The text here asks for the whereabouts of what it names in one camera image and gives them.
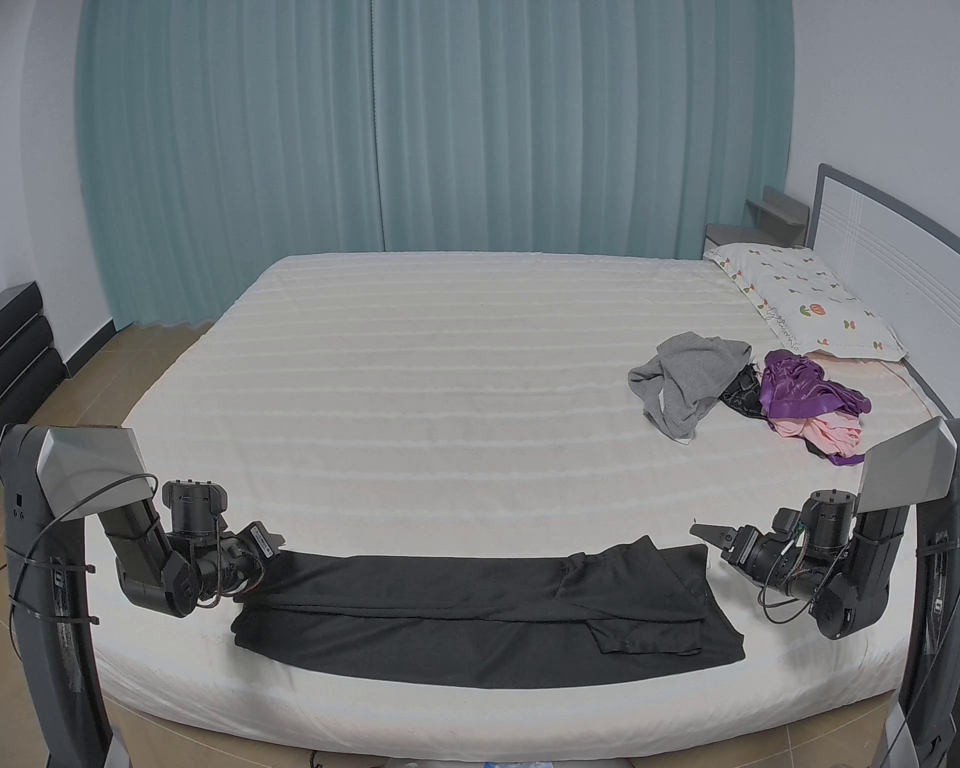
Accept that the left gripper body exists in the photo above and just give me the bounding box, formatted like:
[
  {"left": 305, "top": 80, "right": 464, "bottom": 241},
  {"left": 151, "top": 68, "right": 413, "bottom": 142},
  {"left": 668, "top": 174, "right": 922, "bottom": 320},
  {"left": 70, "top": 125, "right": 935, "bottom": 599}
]
[{"left": 213, "top": 534, "right": 273, "bottom": 601}]

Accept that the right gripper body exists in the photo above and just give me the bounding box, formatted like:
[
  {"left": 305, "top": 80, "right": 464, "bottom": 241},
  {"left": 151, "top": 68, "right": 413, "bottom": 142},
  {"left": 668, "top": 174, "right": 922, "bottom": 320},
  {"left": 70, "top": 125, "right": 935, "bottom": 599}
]
[{"left": 723, "top": 527, "right": 800, "bottom": 597}]

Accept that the black T-shirt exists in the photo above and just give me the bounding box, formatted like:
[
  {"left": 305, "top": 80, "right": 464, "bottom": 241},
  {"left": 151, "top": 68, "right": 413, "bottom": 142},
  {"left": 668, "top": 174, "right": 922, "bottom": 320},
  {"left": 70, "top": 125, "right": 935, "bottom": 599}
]
[{"left": 232, "top": 534, "right": 747, "bottom": 690}]

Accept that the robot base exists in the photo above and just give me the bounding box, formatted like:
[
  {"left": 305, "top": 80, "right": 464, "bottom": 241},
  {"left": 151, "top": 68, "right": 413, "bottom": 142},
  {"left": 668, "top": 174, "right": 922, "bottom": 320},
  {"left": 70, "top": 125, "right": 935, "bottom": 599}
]
[{"left": 405, "top": 759, "right": 624, "bottom": 768}]

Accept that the bed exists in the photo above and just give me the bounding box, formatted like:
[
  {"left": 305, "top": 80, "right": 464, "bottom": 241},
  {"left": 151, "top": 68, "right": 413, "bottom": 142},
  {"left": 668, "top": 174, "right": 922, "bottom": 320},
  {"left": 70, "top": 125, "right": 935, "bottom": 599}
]
[{"left": 81, "top": 163, "right": 960, "bottom": 755}]

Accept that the pink garment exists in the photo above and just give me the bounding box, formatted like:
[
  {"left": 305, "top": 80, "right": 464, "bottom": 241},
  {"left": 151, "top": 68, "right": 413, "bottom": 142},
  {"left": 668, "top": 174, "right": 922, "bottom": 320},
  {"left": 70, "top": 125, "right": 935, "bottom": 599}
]
[{"left": 768, "top": 412, "right": 864, "bottom": 459}]

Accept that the black patterned garment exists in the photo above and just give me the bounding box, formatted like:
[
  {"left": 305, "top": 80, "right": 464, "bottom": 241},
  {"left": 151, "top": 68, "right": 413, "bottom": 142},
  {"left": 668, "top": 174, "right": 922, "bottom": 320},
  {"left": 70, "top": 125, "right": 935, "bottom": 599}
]
[{"left": 720, "top": 363, "right": 766, "bottom": 420}]

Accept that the grey garment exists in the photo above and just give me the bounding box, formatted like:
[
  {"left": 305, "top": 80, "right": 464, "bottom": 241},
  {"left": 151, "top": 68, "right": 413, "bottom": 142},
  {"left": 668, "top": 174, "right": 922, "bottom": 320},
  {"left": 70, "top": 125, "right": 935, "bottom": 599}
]
[{"left": 628, "top": 330, "right": 753, "bottom": 444}]

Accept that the purple garment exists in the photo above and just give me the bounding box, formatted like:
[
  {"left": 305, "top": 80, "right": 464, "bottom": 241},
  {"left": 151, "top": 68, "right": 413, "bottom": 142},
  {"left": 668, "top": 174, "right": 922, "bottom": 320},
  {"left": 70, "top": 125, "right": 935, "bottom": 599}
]
[{"left": 759, "top": 348, "right": 873, "bottom": 470}]

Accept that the white printed pillow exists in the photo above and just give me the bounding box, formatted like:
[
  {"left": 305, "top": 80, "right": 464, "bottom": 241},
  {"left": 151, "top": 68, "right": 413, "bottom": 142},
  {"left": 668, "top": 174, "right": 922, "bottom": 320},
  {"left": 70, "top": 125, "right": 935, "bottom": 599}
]
[{"left": 703, "top": 241, "right": 909, "bottom": 363}]

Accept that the black chest of drawers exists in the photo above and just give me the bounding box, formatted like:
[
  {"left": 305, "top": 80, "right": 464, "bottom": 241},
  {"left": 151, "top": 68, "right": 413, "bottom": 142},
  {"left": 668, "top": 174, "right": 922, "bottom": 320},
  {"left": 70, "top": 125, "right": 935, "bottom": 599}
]
[{"left": 0, "top": 281, "right": 67, "bottom": 429}]

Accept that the grey bedside table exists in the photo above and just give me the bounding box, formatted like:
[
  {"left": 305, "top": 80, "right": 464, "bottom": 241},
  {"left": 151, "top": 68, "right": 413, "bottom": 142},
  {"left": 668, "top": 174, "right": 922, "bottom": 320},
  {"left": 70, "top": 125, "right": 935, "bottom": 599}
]
[{"left": 705, "top": 186, "right": 811, "bottom": 260}]

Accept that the blue-green curtain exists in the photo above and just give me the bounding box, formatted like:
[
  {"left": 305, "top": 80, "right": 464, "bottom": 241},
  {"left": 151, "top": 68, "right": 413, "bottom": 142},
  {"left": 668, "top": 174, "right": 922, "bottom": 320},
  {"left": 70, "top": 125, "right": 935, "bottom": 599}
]
[
  {"left": 75, "top": 0, "right": 385, "bottom": 329},
  {"left": 372, "top": 0, "right": 796, "bottom": 260}
]

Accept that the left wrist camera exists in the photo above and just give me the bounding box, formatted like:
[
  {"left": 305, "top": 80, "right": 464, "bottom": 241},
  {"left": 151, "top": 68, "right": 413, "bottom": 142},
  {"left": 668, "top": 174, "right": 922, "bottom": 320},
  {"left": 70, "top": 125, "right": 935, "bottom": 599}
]
[{"left": 243, "top": 521, "right": 288, "bottom": 562}]

